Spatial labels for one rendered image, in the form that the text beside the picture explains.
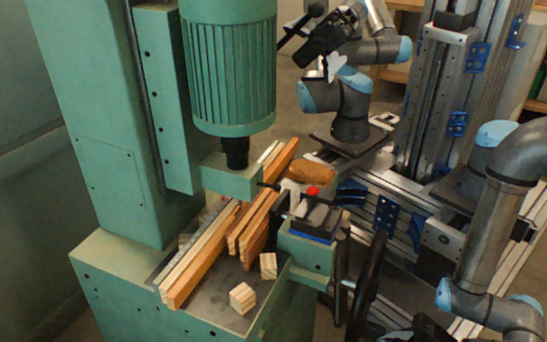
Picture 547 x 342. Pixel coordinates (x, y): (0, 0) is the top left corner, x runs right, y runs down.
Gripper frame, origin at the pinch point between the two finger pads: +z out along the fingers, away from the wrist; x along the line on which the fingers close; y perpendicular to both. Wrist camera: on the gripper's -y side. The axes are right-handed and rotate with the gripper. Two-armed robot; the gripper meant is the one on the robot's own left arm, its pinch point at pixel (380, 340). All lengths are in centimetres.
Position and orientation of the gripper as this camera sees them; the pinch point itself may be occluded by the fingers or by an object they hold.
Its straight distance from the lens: 110.1
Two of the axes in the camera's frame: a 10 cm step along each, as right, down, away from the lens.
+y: 4.1, 8.5, 3.2
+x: 4.6, -5.0, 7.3
